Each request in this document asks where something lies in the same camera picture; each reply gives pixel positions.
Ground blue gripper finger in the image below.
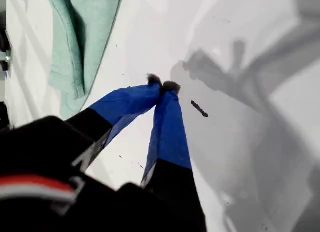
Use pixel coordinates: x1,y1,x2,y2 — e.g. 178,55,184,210
140,80,208,232
65,73,163,172

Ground pale green T-shirt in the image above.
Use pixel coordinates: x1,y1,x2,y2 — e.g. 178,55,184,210
47,0,125,120

